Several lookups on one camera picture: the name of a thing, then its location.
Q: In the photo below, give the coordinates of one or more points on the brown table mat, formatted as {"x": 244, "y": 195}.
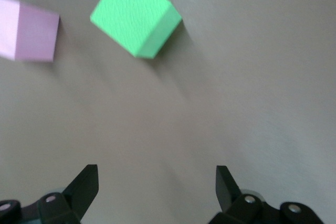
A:
{"x": 210, "y": 103}

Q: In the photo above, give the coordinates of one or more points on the green foam cube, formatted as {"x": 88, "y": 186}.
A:
{"x": 131, "y": 11}

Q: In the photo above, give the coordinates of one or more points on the pink foam cube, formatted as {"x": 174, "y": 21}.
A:
{"x": 34, "y": 35}

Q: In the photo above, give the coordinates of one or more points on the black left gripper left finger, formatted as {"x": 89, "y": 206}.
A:
{"x": 84, "y": 190}

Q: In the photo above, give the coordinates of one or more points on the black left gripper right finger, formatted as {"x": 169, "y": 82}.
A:
{"x": 227, "y": 192}

